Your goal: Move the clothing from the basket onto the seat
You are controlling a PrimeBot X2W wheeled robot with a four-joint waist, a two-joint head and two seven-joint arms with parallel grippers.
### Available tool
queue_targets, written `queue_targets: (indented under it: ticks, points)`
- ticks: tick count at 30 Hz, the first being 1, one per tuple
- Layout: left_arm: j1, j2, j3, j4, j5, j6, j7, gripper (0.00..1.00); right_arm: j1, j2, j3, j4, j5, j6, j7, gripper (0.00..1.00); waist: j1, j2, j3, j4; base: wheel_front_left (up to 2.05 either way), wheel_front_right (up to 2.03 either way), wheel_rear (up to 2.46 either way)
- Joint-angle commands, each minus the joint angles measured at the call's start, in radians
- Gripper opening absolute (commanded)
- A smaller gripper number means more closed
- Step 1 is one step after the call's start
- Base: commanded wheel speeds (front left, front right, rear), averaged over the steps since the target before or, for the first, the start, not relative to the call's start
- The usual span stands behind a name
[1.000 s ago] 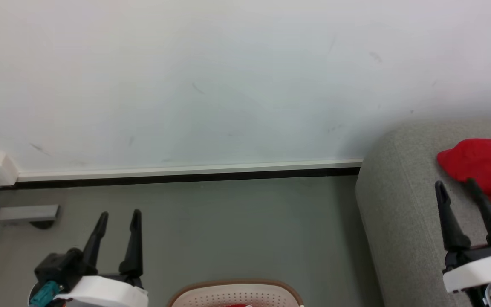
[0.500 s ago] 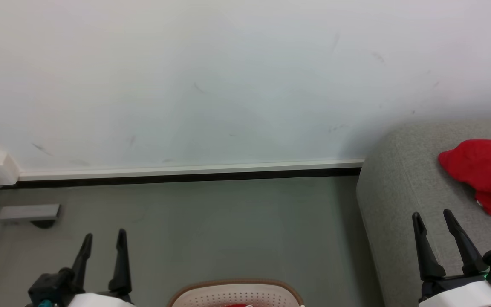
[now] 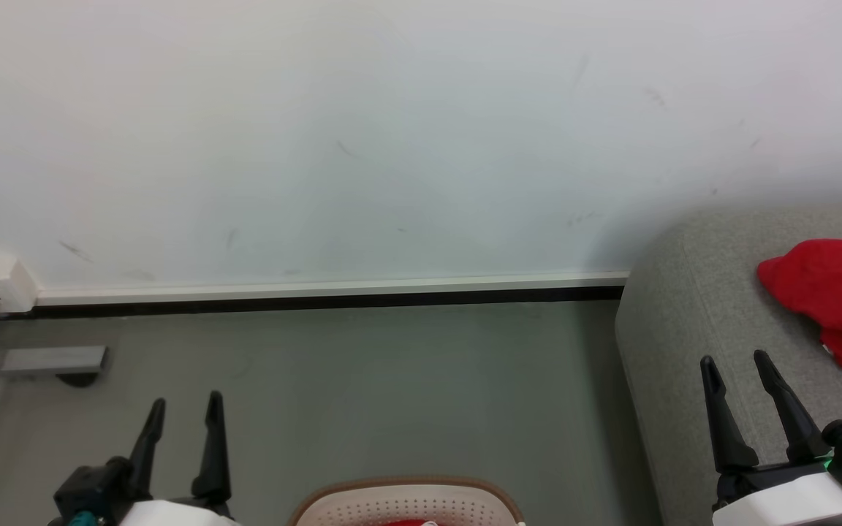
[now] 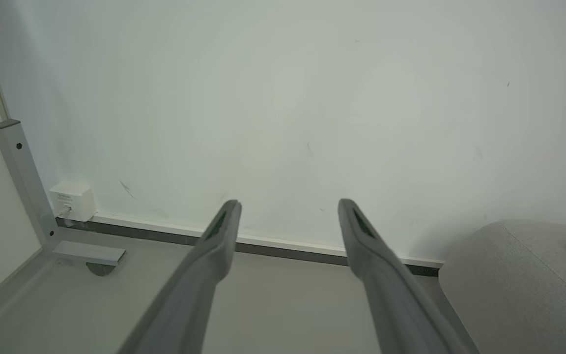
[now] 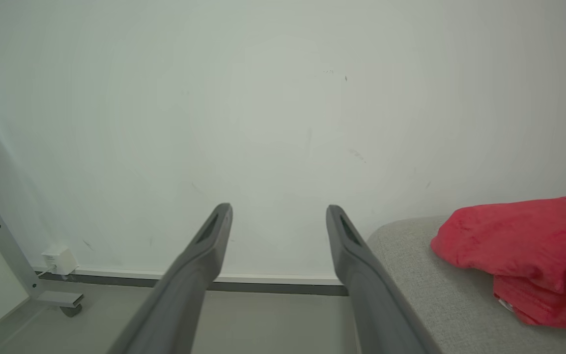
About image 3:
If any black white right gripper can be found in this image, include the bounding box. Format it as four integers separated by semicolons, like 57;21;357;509
700;350;842;526

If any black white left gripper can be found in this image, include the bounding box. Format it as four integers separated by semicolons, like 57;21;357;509
48;392;243;526

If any cream perforated laundry basket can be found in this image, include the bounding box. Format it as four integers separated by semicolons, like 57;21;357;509
288;476;528;526

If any grey fabric sofa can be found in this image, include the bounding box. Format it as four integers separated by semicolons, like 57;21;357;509
615;205;842;526

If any white and black baseboard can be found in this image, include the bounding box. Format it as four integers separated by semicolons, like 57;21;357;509
0;272;630;321

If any grey metal furniture frame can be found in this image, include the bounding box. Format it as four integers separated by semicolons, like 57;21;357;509
0;289;109;498

